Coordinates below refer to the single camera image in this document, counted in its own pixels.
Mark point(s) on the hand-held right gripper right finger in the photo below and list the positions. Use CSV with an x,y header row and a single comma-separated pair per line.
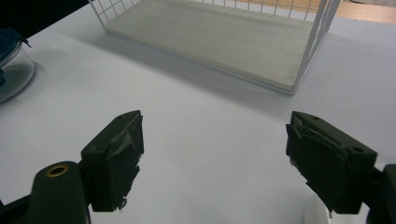
x,y
327,168

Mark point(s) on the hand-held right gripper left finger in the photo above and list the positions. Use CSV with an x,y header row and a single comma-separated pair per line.
x,y
109,161

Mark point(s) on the white rectangular plastic container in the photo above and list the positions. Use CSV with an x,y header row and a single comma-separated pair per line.
x,y
317,215

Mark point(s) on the round glass container blue lid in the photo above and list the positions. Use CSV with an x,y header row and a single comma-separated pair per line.
x,y
15,74

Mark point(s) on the wooden table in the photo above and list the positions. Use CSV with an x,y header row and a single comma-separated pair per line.
x,y
367,13

